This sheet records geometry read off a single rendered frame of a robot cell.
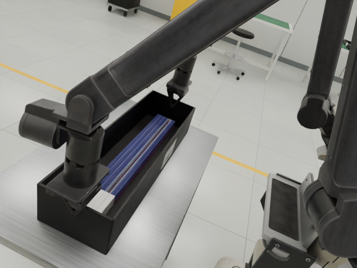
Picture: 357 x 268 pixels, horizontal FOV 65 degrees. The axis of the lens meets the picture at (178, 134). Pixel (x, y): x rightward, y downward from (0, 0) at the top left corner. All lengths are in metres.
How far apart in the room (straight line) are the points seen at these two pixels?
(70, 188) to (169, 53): 0.28
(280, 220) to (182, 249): 1.02
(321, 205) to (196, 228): 1.38
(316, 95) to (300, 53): 5.44
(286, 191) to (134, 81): 0.58
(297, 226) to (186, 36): 0.55
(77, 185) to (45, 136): 0.10
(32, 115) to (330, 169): 0.46
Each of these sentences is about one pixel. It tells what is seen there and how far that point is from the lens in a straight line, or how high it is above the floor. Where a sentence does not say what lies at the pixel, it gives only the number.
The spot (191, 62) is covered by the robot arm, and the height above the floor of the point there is 1.07.
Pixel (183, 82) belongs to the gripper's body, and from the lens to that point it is 0.96.
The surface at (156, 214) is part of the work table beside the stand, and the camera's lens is 0.74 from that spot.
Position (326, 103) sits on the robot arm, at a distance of 0.88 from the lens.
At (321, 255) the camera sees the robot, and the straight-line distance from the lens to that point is 0.80.
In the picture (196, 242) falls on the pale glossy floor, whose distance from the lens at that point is 1.76.
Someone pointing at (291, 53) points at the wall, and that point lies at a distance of 6.26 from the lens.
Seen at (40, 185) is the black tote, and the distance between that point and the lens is 0.62.
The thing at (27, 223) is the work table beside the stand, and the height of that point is 0.80.
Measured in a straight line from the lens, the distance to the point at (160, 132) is 0.94.
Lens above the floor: 1.36
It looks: 32 degrees down
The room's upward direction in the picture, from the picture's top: 18 degrees clockwise
